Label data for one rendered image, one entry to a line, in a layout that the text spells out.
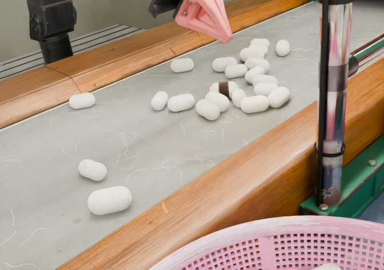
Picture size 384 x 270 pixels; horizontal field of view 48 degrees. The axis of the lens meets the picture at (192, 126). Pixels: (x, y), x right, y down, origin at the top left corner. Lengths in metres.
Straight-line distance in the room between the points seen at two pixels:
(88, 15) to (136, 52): 2.19
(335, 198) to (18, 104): 0.42
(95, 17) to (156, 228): 2.64
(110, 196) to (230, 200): 0.10
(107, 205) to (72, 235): 0.04
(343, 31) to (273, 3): 0.61
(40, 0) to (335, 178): 0.67
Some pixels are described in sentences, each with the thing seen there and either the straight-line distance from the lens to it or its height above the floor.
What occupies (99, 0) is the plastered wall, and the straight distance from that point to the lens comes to 2.94.
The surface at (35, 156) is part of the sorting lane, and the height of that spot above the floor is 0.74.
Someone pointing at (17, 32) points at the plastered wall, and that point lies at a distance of 2.69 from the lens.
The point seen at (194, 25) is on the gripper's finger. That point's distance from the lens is 0.59.
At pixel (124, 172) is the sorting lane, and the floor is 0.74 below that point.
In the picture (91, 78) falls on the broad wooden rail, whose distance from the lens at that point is 0.66.
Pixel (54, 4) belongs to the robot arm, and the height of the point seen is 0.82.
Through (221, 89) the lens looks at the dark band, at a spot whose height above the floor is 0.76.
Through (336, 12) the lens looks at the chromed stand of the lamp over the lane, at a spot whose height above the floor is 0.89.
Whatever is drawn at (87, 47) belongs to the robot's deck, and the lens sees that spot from 1.14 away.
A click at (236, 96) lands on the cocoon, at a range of 0.53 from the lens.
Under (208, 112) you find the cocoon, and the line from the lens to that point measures 0.51.
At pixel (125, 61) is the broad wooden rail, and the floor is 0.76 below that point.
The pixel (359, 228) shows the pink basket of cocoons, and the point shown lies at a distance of 0.33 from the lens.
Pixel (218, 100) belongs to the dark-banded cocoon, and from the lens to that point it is 0.52.
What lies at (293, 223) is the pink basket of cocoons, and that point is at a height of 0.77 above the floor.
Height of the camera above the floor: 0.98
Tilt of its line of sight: 28 degrees down
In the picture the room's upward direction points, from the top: 7 degrees counter-clockwise
